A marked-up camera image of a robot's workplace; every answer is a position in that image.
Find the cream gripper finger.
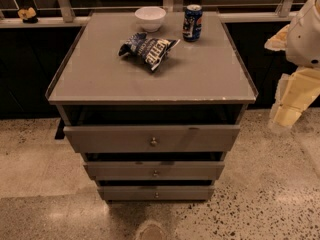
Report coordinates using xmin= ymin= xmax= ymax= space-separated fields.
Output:
xmin=269 ymin=67 xmax=320 ymax=128
xmin=264 ymin=25 xmax=289 ymax=51

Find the grey top drawer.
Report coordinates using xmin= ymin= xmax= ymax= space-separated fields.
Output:
xmin=64 ymin=125 xmax=240 ymax=153

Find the grey drawer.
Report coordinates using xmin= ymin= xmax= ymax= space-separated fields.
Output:
xmin=85 ymin=161 xmax=224 ymax=181
xmin=98 ymin=186 xmax=213 ymax=201
xmin=64 ymin=125 xmax=240 ymax=153

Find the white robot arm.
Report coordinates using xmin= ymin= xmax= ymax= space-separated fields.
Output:
xmin=264 ymin=0 xmax=320 ymax=128

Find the grey drawer cabinet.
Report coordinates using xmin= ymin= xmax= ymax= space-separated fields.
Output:
xmin=47 ymin=12 xmax=257 ymax=190

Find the grey bottom drawer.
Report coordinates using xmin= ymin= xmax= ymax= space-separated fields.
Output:
xmin=98 ymin=186 xmax=213 ymax=201

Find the grey middle drawer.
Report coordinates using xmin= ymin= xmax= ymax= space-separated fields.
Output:
xmin=85 ymin=161 xmax=224 ymax=181

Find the blue soda can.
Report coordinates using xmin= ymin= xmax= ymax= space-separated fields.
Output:
xmin=183 ymin=4 xmax=203 ymax=42

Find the white ceramic bowl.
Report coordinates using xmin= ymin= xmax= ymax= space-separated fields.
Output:
xmin=134 ymin=6 xmax=166 ymax=33

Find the blue Kettle chip bag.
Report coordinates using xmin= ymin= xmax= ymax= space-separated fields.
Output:
xmin=118 ymin=32 xmax=179 ymax=72

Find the metal window railing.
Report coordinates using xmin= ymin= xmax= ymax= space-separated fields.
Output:
xmin=0 ymin=0 xmax=320 ymax=29

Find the yellow black object on ledge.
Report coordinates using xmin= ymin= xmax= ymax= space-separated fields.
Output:
xmin=18 ymin=7 xmax=38 ymax=23

